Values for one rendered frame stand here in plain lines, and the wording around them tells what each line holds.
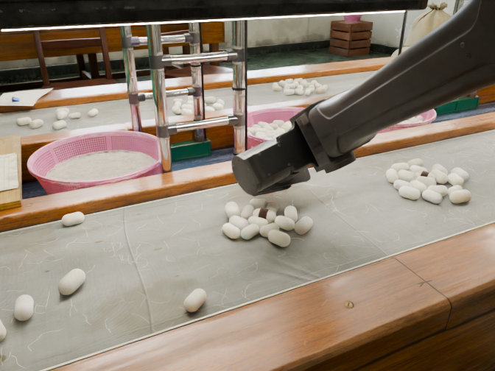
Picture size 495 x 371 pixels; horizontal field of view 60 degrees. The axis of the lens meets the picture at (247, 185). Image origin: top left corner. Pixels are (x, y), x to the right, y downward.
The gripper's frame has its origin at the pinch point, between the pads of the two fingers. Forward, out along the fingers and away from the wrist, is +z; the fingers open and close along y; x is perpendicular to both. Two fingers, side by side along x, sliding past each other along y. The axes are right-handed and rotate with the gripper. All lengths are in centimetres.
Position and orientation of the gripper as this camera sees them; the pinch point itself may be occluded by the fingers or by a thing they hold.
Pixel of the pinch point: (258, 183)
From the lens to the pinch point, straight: 76.3
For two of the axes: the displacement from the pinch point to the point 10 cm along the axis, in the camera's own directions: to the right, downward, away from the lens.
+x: 2.9, 9.4, -2.0
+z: -3.1, 2.9, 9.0
